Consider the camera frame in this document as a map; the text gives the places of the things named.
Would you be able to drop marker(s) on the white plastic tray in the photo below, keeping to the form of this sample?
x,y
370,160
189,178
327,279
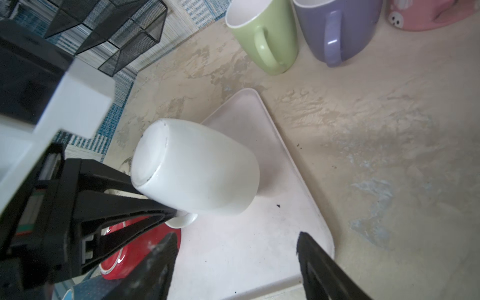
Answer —
x,y
254,253

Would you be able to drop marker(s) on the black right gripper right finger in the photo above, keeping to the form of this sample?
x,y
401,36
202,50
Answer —
x,y
322,278

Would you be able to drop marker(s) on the blue mug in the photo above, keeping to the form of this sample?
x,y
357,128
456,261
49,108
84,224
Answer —
x,y
95,288

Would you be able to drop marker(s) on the light green mug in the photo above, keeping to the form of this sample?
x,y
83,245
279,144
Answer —
x,y
266,31

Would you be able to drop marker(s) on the pink patterned mug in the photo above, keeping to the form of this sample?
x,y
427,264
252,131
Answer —
x,y
424,15

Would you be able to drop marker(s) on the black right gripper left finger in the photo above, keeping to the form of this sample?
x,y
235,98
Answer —
x,y
151,278

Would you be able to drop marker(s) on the white mug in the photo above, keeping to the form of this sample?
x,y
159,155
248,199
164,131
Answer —
x,y
194,170

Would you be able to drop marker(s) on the red mug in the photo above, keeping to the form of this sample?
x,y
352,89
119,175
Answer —
x,y
123,262

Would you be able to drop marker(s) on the black wire mesh shelf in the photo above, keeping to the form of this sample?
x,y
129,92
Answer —
x,y
131,27

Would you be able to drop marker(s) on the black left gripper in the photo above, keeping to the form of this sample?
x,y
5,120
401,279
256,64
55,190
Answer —
x,y
61,223

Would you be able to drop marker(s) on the purple mug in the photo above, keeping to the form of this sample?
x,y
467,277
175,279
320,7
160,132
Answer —
x,y
337,30

